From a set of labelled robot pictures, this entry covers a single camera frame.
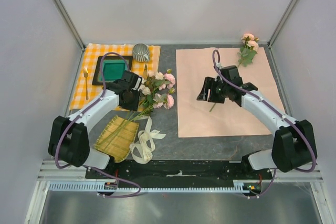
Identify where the cream ribbon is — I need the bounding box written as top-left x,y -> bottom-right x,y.
129,116 -> 166,164

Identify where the white cable duct strip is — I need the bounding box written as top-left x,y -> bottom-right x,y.
48,181 -> 250,194

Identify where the cream rose stem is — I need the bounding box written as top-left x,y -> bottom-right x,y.
115,70 -> 166,136

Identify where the left aluminium frame post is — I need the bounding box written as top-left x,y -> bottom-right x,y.
52,0 -> 86,51

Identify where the pink wrapping paper sheet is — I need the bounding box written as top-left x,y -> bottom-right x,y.
176,47 -> 284,137

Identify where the peach rose stem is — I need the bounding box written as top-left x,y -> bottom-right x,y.
212,34 -> 259,106

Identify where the orange white checkered cloth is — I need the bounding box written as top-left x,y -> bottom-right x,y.
69,43 -> 161,110

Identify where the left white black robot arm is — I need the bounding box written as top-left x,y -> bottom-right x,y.
48,70 -> 142,178

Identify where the gold spoon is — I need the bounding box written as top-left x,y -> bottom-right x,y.
83,67 -> 89,101

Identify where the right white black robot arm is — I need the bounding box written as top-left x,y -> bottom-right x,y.
196,64 -> 317,179

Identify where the black green square plate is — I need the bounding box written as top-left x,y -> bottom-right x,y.
92,56 -> 133,86

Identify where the grey striped mug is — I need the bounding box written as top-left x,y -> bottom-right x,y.
132,44 -> 150,62

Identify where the aluminium frame post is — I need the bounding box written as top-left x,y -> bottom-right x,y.
52,0 -> 86,51
267,0 -> 299,49

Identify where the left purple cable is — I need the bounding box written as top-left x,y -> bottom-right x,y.
54,52 -> 142,199

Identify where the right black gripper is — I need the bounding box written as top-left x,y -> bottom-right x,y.
197,76 -> 230,103

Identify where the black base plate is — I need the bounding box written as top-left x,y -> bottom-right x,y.
85,158 -> 272,188

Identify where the right aluminium frame post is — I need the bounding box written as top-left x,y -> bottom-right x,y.
267,0 -> 299,49

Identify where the pink rose stem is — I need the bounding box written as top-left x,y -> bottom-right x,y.
104,69 -> 176,146
95,93 -> 174,151

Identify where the woven bamboo mat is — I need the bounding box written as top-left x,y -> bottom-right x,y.
94,115 -> 139,163

